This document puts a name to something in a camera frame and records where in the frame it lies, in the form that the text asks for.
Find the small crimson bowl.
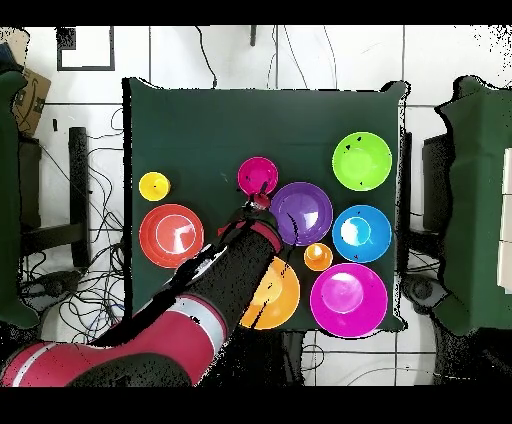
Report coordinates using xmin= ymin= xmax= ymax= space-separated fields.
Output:
xmin=236 ymin=156 xmax=280 ymax=198

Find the purple bowl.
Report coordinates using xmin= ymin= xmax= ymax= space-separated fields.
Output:
xmin=268 ymin=181 xmax=335 ymax=248

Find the orange cup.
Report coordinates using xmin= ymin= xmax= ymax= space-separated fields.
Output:
xmin=303 ymin=242 xmax=334 ymax=273

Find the large yellow-orange bowl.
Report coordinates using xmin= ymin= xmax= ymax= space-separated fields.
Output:
xmin=238 ymin=255 xmax=302 ymax=332

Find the dark green tablecloth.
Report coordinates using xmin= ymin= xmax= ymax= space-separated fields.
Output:
xmin=121 ymin=76 xmax=410 ymax=333

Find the green bowl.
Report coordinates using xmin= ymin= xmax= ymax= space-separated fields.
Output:
xmin=331 ymin=130 xmax=394 ymax=193

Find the blue bowl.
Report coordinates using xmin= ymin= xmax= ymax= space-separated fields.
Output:
xmin=331 ymin=204 xmax=393 ymax=264

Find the yellow cup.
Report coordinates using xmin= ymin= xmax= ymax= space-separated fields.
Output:
xmin=138 ymin=171 xmax=172 ymax=202

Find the shallow red-orange bowl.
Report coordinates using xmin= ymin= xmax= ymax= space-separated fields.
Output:
xmin=138 ymin=203 xmax=206 ymax=270

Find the large pink bowl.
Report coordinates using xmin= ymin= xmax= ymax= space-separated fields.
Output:
xmin=309 ymin=262 xmax=390 ymax=340

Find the black chair base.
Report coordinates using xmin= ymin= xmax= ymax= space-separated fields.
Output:
xmin=23 ymin=269 xmax=83 ymax=309
xmin=401 ymin=273 xmax=449 ymax=315

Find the green cloth neighbouring table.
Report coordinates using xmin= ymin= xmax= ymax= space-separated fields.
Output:
xmin=433 ymin=75 xmax=512 ymax=336
xmin=0 ymin=69 xmax=40 ymax=330

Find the cardboard box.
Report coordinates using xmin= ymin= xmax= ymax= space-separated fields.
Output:
xmin=9 ymin=65 xmax=52 ymax=138

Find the black cable with plug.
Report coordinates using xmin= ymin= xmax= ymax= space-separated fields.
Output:
xmin=194 ymin=25 xmax=219 ymax=89

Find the tangle of black cables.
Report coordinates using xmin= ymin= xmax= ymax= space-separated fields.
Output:
xmin=17 ymin=107 xmax=133 ymax=345

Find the black table frame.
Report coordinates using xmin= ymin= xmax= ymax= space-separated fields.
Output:
xmin=17 ymin=126 xmax=91 ymax=269

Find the black square floor frame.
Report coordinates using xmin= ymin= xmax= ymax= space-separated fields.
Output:
xmin=56 ymin=26 xmax=116 ymax=72

